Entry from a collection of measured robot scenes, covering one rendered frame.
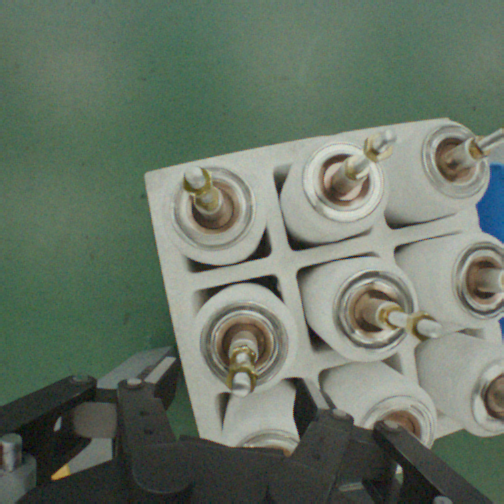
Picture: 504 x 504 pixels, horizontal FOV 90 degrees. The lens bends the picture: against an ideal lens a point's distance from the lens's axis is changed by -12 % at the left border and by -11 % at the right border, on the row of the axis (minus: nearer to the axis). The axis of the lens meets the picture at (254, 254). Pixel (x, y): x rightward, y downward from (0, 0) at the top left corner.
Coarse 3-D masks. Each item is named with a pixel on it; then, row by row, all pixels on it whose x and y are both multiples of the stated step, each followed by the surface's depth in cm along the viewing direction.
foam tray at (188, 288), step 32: (384, 128) 33; (416, 128) 33; (256, 160) 32; (288, 160) 32; (160, 192) 32; (160, 224) 32; (384, 224) 32; (416, 224) 42; (448, 224) 32; (160, 256) 31; (256, 256) 43; (288, 256) 32; (320, 256) 32; (352, 256) 40; (384, 256) 32; (192, 288) 31; (224, 288) 42; (288, 288) 31; (192, 320) 31; (320, 352) 32; (192, 384) 31; (416, 384) 31; (224, 416) 34
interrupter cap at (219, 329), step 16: (224, 304) 24; (240, 304) 24; (256, 304) 24; (208, 320) 24; (224, 320) 24; (240, 320) 24; (256, 320) 24; (272, 320) 24; (208, 336) 24; (224, 336) 24; (256, 336) 24; (272, 336) 24; (208, 352) 24; (224, 352) 24; (272, 352) 24; (208, 368) 23; (224, 368) 23; (256, 368) 24; (272, 368) 24; (256, 384) 23
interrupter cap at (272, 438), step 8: (256, 432) 23; (264, 432) 23; (272, 432) 23; (280, 432) 23; (288, 432) 23; (248, 440) 23; (256, 440) 23; (264, 440) 23; (272, 440) 23; (280, 440) 23; (288, 440) 23; (296, 440) 23; (280, 448) 23; (288, 448) 23; (288, 456) 23
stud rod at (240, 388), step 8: (240, 360) 18; (248, 360) 18; (240, 376) 15; (248, 376) 16; (232, 384) 15; (240, 384) 14; (248, 384) 14; (232, 392) 14; (240, 392) 14; (248, 392) 14
